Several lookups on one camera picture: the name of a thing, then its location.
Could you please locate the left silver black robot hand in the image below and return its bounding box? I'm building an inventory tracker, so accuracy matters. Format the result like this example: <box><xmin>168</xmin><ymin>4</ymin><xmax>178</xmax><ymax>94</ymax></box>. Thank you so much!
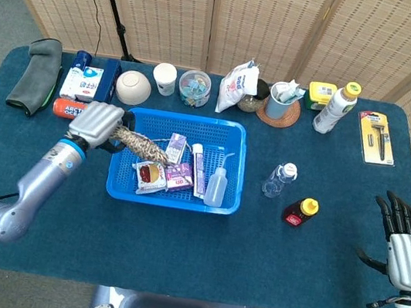
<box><xmin>64</xmin><ymin>96</ymin><xmax>138</xmax><ymax>157</ymax></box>

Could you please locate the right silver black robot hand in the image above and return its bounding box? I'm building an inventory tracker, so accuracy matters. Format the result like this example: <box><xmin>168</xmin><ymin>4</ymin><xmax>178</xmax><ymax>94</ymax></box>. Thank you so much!
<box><xmin>350</xmin><ymin>186</ymin><xmax>411</xmax><ymax>292</ymax></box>

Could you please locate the beige braided rope bundle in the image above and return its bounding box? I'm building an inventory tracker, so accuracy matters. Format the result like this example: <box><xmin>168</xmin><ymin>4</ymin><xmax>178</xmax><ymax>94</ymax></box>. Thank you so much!
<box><xmin>105</xmin><ymin>125</ymin><xmax>195</xmax><ymax>171</ymax></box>

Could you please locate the small purple white milk carton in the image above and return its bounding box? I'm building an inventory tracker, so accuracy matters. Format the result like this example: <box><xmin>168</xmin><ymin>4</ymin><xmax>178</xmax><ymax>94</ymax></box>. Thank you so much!
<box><xmin>164</xmin><ymin>132</ymin><xmax>188</xmax><ymax>166</ymax></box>

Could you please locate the bear-shaped honey bottle yellow cap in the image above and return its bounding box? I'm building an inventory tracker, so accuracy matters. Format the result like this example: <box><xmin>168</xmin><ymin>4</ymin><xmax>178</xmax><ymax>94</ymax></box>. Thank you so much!
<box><xmin>281</xmin><ymin>194</ymin><xmax>321</xmax><ymax>232</ymax></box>

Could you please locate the clear plastic bottle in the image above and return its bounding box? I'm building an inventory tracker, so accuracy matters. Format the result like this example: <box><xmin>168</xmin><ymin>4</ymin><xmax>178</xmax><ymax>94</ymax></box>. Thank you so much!
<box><xmin>260</xmin><ymin>158</ymin><xmax>300</xmax><ymax>203</ymax></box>

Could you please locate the translucent squeeze wash bottle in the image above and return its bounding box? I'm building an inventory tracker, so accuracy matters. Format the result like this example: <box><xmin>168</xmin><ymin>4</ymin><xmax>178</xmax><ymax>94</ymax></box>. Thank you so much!
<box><xmin>202</xmin><ymin>149</ymin><xmax>237</xmax><ymax>210</ymax></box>

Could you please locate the white drink bottle yellow cap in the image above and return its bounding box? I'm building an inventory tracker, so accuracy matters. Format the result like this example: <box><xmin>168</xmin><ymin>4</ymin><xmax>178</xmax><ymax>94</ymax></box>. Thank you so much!
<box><xmin>311</xmin><ymin>76</ymin><xmax>365</xmax><ymax>140</ymax></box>

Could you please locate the orange Arctic Ocean soda can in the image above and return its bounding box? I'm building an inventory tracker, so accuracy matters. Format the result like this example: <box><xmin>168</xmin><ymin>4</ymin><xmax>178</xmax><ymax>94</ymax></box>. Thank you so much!
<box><xmin>51</xmin><ymin>96</ymin><xmax>90</xmax><ymax>123</ymax></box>

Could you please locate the dark blue cardboard box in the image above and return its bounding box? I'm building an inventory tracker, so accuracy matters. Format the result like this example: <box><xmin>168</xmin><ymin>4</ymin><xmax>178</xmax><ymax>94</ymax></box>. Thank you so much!
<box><xmin>92</xmin><ymin>57</ymin><xmax>124</xmax><ymax>108</ymax></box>

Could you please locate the white blue tissue pack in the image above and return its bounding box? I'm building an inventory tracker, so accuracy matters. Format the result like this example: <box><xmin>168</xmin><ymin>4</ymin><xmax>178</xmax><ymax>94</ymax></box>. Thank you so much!
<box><xmin>58</xmin><ymin>62</ymin><xmax>106</xmax><ymax>105</ymax></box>

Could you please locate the beige upturned bowl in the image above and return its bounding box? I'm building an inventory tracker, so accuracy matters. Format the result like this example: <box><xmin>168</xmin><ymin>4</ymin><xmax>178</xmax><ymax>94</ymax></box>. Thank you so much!
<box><xmin>113</xmin><ymin>69</ymin><xmax>155</xmax><ymax>109</ymax></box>

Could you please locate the white snack packet fruit print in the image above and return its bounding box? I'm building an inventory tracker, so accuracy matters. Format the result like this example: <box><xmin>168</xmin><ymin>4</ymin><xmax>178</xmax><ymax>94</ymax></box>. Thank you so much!
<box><xmin>128</xmin><ymin>157</ymin><xmax>172</xmax><ymax>199</ymax></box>

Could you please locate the grey folded cloth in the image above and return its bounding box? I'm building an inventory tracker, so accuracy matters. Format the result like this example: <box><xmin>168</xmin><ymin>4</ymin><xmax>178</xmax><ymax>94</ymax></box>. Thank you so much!
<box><xmin>3</xmin><ymin>33</ymin><xmax>67</xmax><ymax>122</ymax></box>

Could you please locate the white paper cup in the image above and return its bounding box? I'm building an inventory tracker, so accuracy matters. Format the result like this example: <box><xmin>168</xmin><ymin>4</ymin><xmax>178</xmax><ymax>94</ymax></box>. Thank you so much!
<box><xmin>149</xmin><ymin>61</ymin><xmax>180</xmax><ymax>98</ymax></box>

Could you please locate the flat purple cardboard box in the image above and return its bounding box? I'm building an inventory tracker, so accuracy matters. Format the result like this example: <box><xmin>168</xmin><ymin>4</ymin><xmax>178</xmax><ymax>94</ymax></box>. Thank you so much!
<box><xmin>161</xmin><ymin>160</ymin><xmax>198</xmax><ymax>195</ymax></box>

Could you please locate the clear round plastic container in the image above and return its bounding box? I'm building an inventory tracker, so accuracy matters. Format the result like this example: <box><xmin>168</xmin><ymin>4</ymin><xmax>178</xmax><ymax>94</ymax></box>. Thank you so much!
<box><xmin>175</xmin><ymin>67</ymin><xmax>215</xmax><ymax>110</ymax></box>

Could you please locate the blue plastic perforated basket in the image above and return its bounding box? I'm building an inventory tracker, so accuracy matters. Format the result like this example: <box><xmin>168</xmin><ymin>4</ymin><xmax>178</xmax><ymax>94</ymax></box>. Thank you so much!
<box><xmin>104</xmin><ymin>103</ymin><xmax>254</xmax><ymax>219</ymax></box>

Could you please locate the purple white toothpaste tube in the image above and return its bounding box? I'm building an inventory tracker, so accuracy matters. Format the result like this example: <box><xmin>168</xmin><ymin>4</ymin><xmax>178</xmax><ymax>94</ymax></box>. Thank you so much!
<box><xmin>183</xmin><ymin>142</ymin><xmax>214</xmax><ymax>200</ymax></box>

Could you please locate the black stand pole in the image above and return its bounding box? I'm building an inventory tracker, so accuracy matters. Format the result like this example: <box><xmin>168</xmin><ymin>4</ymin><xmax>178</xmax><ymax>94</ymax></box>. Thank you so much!
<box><xmin>80</xmin><ymin>0</ymin><xmax>155</xmax><ymax>64</ymax></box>

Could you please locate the yellow razor blister pack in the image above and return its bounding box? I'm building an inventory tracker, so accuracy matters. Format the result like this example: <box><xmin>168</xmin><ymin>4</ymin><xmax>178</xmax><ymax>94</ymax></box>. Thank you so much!
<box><xmin>351</xmin><ymin>109</ymin><xmax>403</xmax><ymax>168</ymax></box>

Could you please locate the white plastic bag blue print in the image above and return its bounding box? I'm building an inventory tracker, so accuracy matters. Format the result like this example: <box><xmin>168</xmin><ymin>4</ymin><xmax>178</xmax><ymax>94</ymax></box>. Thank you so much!
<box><xmin>215</xmin><ymin>56</ymin><xmax>263</xmax><ymax>119</ymax></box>

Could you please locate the teal felt table cover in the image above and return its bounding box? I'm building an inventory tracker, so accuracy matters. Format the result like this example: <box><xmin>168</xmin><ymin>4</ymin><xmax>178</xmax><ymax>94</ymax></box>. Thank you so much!
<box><xmin>0</xmin><ymin>39</ymin><xmax>411</xmax><ymax>308</ymax></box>

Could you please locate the glass jar black lid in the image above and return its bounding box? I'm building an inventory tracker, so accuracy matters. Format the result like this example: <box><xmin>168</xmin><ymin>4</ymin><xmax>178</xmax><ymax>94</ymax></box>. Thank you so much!
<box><xmin>235</xmin><ymin>76</ymin><xmax>273</xmax><ymax>116</ymax></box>

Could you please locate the light blue cup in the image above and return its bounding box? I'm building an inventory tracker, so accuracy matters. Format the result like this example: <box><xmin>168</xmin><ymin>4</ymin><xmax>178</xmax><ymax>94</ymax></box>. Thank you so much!
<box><xmin>263</xmin><ymin>79</ymin><xmax>300</xmax><ymax>123</ymax></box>

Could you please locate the bamboo folding screen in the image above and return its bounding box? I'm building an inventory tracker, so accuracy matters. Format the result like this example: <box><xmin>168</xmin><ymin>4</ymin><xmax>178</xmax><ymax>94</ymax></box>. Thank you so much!
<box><xmin>0</xmin><ymin>0</ymin><xmax>411</xmax><ymax>250</ymax></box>

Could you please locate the round woven rattan coaster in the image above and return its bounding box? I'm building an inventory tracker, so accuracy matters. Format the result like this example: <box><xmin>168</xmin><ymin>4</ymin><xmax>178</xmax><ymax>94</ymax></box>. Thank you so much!
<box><xmin>253</xmin><ymin>93</ymin><xmax>303</xmax><ymax>132</ymax></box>

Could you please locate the green container yellow lid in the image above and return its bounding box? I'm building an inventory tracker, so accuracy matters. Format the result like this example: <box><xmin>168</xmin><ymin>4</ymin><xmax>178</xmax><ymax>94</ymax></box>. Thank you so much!
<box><xmin>304</xmin><ymin>80</ymin><xmax>339</xmax><ymax>114</ymax></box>

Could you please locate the toothbrush pack in cup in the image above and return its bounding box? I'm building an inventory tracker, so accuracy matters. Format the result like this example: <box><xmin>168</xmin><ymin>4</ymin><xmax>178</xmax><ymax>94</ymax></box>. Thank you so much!
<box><xmin>274</xmin><ymin>77</ymin><xmax>307</xmax><ymax>107</ymax></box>

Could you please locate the thin black hanging cable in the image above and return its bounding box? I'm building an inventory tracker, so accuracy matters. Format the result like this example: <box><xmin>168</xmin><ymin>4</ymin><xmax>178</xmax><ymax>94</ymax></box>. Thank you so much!
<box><xmin>68</xmin><ymin>0</ymin><xmax>108</xmax><ymax>56</ymax></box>

